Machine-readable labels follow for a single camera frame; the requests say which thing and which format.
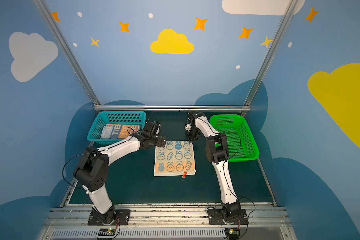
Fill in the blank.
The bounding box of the green plastic basket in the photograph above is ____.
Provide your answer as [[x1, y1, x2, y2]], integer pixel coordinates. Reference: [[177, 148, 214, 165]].
[[210, 114, 260, 162]]

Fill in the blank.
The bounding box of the right small circuit board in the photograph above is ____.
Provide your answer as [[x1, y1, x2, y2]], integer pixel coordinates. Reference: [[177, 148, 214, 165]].
[[224, 228, 240, 240]]

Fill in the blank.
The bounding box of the teal plastic basket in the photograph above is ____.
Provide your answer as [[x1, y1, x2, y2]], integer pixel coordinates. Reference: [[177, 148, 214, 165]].
[[87, 112, 146, 145]]

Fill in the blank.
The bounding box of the teal pattern towel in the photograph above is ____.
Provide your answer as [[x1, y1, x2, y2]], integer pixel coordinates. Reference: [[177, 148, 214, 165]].
[[154, 141, 197, 178]]

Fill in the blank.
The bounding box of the left aluminium frame post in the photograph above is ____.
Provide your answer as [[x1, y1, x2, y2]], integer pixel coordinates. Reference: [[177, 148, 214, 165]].
[[33, 0, 102, 112]]

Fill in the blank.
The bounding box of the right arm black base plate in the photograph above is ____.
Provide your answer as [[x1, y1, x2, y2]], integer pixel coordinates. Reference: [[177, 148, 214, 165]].
[[206, 208, 249, 225]]

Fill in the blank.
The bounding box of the small circuit board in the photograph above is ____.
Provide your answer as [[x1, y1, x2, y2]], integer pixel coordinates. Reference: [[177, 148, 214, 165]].
[[97, 228, 116, 240], [224, 228, 240, 240]]

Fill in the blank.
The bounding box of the right aluminium frame post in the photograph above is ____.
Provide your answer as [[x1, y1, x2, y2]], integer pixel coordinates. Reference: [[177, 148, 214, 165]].
[[240, 0, 299, 117]]

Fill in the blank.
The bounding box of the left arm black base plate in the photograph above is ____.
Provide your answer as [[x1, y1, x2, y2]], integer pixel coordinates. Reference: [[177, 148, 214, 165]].
[[88, 208, 131, 226]]

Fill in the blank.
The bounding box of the aluminium frame post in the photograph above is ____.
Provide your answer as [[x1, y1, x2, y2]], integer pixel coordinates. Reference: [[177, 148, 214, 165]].
[[240, 0, 299, 117], [33, 0, 102, 112]]

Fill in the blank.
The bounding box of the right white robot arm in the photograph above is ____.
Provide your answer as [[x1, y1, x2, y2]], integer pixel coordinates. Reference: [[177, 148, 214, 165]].
[[185, 112, 242, 223]]

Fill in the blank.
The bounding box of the horizontal aluminium frame rail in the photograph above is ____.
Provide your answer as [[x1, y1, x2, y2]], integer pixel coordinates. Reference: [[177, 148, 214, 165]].
[[94, 105, 251, 112]]

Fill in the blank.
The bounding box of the left small circuit board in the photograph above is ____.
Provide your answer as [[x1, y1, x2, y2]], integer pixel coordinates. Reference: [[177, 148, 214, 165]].
[[97, 228, 116, 240]]

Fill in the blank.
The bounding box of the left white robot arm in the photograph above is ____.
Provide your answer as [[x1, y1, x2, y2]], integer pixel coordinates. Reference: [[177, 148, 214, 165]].
[[73, 121, 167, 225]]

